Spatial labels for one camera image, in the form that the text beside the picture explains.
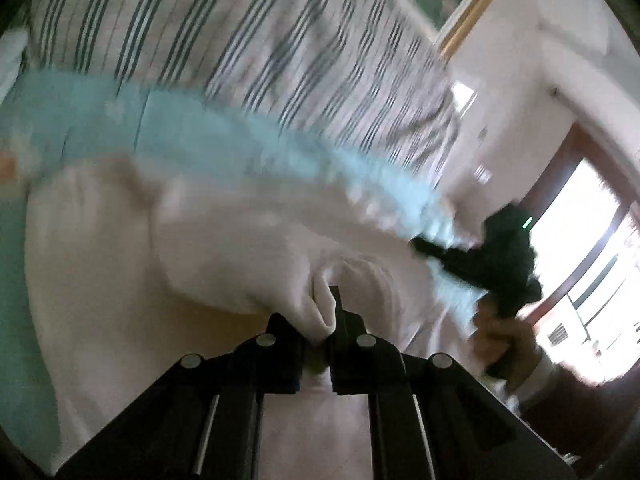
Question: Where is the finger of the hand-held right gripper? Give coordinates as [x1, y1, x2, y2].
[410, 236, 485, 287]

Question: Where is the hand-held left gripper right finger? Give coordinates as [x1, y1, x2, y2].
[327, 285, 577, 480]

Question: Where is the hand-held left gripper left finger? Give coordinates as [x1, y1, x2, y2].
[55, 312, 307, 480]

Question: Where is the white garment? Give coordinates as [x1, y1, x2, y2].
[22, 157, 523, 480]

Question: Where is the light blue cloth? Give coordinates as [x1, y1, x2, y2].
[0, 71, 483, 333]

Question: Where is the person's right forearm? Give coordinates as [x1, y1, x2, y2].
[512, 350, 640, 471]

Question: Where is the person's right hand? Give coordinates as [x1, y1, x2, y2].
[471, 299, 545, 387]

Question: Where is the wooden trim strip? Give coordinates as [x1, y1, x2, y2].
[438, 0, 518, 58]

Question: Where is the striped bedsheet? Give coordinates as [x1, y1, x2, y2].
[20, 0, 461, 171]

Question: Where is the window with wooden frame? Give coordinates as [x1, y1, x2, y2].
[517, 122, 640, 388]

